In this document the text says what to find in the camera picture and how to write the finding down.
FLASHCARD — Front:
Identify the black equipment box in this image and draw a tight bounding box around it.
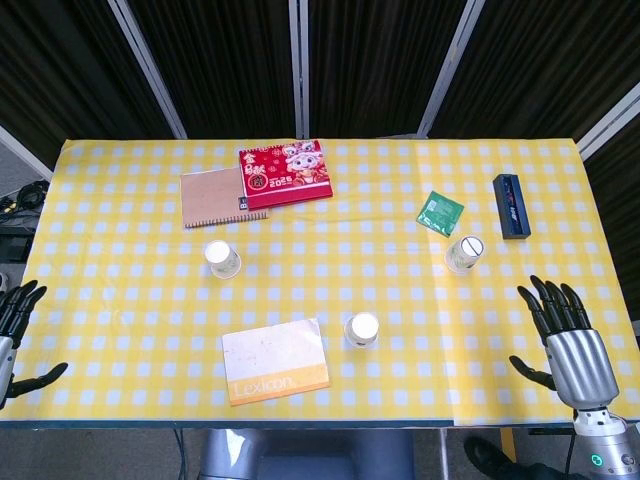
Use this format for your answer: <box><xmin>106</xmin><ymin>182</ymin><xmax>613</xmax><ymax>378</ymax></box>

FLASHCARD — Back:
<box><xmin>0</xmin><ymin>227</ymin><xmax>34</xmax><ymax>262</ymax></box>

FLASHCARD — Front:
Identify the red desk calendar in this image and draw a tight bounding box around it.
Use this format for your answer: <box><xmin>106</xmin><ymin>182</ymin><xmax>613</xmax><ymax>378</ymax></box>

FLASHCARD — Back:
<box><xmin>238</xmin><ymin>139</ymin><xmax>335</xmax><ymax>211</ymax></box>

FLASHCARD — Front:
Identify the green foil packet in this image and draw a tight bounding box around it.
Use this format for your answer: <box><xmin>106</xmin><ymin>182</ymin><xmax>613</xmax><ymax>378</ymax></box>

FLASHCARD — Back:
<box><xmin>416</xmin><ymin>190</ymin><xmax>465</xmax><ymax>237</ymax></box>

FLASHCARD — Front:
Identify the black shoe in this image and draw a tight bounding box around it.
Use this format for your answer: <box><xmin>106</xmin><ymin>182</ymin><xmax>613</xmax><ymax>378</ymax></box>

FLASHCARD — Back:
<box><xmin>462</xmin><ymin>436</ymin><xmax>512</xmax><ymax>472</ymax></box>

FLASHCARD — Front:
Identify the brown spiral notebook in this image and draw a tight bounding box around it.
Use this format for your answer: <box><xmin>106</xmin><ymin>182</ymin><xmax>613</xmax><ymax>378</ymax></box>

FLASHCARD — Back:
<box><xmin>179</xmin><ymin>167</ymin><xmax>270</xmax><ymax>230</ymax></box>

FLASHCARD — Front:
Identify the yellow white checked tablecloth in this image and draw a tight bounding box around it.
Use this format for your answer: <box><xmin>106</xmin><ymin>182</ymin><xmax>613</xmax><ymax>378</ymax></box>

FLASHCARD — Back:
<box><xmin>0</xmin><ymin>138</ymin><xmax>640</xmax><ymax>429</ymax></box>

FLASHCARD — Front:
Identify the black cable under table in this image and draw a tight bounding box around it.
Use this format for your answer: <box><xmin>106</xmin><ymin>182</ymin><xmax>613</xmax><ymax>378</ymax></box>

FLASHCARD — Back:
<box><xmin>172</xmin><ymin>428</ymin><xmax>187</xmax><ymax>480</ymax></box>

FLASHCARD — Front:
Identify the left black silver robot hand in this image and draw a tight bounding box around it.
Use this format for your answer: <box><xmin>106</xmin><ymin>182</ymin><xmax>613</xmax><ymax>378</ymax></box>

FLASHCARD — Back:
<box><xmin>0</xmin><ymin>279</ymin><xmax>69</xmax><ymax>409</ymax></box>

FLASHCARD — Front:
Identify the white paper cup with line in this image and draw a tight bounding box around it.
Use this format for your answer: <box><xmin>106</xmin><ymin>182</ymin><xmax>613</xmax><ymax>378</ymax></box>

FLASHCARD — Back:
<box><xmin>445</xmin><ymin>234</ymin><xmax>485</xmax><ymax>275</ymax></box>

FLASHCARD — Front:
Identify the white orange Lexicon book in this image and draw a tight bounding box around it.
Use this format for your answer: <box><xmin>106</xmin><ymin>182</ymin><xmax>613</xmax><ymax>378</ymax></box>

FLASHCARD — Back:
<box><xmin>221</xmin><ymin>317</ymin><xmax>332</xmax><ymax>408</ymax></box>

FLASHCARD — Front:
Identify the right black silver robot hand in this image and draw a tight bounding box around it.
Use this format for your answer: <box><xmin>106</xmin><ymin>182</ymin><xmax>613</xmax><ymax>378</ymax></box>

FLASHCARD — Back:
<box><xmin>508</xmin><ymin>274</ymin><xmax>620</xmax><ymax>412</ymax></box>

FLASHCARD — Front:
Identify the black ribbed partition panel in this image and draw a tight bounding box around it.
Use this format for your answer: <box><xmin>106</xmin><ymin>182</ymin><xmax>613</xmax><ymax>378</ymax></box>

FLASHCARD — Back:
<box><xmin>127</xmin><ymin>0</ymin><xmax>301</xmax><ymax>140</ymax></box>
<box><xmin>308</xmin><ymin>0</ymin><xmax>470</xmax><ymax>140</ymax></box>
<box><xmin>583</xmin><ymin>124</ymin><xmax>640</xmax><ymax>321</ymax></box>
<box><xmin>429</xmin><ymin>0</ymin><xmax>640</xmax><ymax>145</ymax></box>
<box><xmin>0</xmin><ymin>0</ymin><xmax>175</xmax><ymax>166</ymax></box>

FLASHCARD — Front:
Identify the dark blue pen box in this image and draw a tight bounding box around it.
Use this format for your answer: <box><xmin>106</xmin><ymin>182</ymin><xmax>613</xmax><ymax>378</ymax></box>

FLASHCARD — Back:
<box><xmin>492</xmin><ymin>172</ymin><xmax>532</xmax><ymax>241</ymax></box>

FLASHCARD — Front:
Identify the black cable bundle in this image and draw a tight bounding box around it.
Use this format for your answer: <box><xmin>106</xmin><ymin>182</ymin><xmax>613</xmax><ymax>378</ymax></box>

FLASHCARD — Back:
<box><xmin>0</xmin><ymin>179</ymin><xmax>51</xmax><ymax>217</ymax></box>

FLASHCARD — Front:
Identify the white partition frame post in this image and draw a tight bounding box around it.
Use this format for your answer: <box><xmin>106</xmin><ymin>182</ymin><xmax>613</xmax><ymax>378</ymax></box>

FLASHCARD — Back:
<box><xmin>107</xmin><ymin>0</ymin><xmax>189</xmax><ymax>140</ymax></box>
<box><xmin>416</xmin><ymin>0</ymin><xmax>487</xmax><ymax>139</ymax></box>
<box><xmin>287</xmin><ymin>0</ymin><xmax>312</xmax><ymax>140</ymax></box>
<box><xmin>577</xmin><ymin>82</ymin><xmax>640</xmax><ymax>161</ymax></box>
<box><xmin>0</xmin><ymin>124</ymin><xmax>54</xmax><ymax>181</ymax></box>

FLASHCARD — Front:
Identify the yellow table leg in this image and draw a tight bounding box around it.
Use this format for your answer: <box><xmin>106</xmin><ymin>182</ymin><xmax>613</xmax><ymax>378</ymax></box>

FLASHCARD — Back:
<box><xmin>500</xmin><ymin>428</ymin><xmax>517</xmax><ymax>471</ymax></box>

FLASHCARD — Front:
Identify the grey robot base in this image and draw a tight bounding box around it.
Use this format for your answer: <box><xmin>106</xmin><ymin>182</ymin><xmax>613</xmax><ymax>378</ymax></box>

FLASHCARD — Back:
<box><xmin>199</xmin><ymin>428</ymin><xmax>416</xmax><ymax>480</ymax></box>

